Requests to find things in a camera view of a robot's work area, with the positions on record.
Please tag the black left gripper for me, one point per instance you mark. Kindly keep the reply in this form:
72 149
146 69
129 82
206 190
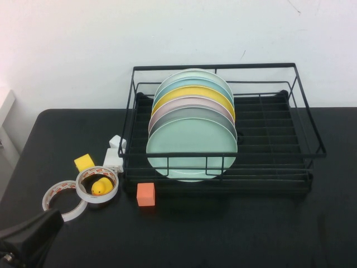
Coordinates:
8 255

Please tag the mint green plate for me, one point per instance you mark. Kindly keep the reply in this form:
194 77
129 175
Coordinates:
192 139

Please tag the pink plate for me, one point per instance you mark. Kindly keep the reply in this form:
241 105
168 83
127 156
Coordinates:
173 105

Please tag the grey white plate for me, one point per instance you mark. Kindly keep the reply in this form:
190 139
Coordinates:
192 113

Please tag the yellow plate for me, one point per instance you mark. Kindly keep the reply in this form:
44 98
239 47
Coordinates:
181 92

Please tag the light blue plate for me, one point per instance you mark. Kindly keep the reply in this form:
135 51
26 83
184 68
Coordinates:
178 83

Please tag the pale green white plate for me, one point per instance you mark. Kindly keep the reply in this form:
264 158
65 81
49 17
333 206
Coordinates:
189 73

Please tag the white tape roll lying flat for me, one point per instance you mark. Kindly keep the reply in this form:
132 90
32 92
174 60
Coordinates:
47 195

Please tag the white tape roll tilted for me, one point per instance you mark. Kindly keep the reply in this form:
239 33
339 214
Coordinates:
97 198

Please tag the yellow rubber duck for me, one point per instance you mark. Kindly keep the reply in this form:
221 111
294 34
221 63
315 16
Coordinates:
100 187

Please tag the yellow foam cube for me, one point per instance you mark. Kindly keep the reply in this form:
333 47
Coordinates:
83 162

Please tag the white charger with label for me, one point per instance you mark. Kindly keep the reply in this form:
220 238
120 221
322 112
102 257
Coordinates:
113 160

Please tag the orange foam cube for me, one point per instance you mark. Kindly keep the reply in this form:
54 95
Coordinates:
145 195

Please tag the small white cube adapter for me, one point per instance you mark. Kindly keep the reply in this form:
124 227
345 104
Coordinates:
115 141

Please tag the white side shelf board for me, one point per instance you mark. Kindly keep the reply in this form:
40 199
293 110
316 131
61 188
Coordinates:
7 109

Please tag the black plastic drip tray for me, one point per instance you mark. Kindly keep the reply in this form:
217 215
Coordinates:
251 188

